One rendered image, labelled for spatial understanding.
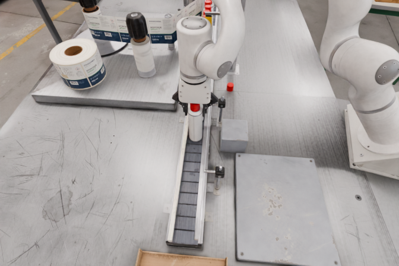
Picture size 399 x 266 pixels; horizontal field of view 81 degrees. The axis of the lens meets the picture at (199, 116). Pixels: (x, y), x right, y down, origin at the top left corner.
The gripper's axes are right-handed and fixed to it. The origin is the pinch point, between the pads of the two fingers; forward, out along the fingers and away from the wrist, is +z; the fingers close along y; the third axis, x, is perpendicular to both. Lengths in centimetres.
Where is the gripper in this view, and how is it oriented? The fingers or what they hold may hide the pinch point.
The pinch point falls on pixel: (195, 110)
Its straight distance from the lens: 79.5
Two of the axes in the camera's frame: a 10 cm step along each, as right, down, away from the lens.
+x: -0.8, 7.7, -6.3
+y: -10.0, -0.7, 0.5
